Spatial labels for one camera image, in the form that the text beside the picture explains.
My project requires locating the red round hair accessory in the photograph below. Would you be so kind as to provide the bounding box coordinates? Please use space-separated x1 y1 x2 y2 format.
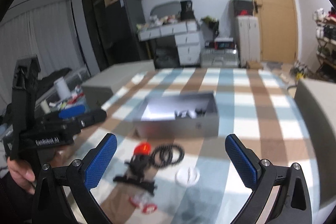
133 142 151 156

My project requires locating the small red clear clip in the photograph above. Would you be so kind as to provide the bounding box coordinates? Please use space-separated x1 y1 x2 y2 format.
129 193 147 208

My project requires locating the white round pin badge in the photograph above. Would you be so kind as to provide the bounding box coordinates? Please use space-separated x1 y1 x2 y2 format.
175 166 200 187

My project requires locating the black spiral hair tie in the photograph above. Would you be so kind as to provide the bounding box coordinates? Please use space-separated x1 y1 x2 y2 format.
150 146 174 168
158 143 185 166

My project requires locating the red white round badge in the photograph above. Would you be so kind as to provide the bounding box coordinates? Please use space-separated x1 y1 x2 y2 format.
141 203 157 214

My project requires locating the person's left hand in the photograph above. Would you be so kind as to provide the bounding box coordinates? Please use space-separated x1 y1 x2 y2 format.
7 157 35 194

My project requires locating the white cylinder humidifier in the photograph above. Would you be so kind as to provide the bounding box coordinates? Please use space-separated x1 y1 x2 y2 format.
54 77 71 101

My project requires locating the grey cabinet left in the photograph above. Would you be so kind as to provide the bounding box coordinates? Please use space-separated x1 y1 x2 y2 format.
81 60 155 109

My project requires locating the grey cabinet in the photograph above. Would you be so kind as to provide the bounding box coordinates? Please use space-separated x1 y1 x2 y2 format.
81 60 155 109
294 79 335 207

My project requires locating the plaid tablecloth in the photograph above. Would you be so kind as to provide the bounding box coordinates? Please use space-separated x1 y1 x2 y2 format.
60 67 324 224

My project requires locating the silver open cardboard box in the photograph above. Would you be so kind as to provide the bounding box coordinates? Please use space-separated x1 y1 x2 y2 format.
133 92 219 139

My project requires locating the black refrigerator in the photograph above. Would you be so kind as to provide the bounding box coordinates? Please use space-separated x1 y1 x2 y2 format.
81 0 149 71

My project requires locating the grey cabinet right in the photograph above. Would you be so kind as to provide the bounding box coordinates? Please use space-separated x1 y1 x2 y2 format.
294 79 335 207

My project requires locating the small cardboard box floor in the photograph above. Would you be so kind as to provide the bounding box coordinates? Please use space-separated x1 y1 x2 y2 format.
246 61 264 70

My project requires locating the silver flat suitcase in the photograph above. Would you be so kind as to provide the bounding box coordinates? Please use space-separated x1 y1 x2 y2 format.
200 49 240 68

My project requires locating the black box with display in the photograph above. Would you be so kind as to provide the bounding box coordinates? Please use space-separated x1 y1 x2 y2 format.
205 38 236 50

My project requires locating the white drawer desk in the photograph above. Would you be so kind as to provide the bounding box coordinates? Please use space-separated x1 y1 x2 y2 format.
138 20 204 66

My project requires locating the white upright suitcase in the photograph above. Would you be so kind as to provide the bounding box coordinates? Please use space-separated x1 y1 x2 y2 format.
235 16 260 67

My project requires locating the wooden shoe rack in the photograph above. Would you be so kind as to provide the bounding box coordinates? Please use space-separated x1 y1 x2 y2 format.
313 6 336 83

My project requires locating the stack of shoe boxes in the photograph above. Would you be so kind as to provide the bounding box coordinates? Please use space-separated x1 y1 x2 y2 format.
231 0 254 16

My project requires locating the wooden door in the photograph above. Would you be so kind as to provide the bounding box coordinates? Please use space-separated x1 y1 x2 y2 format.
254 0 298 64

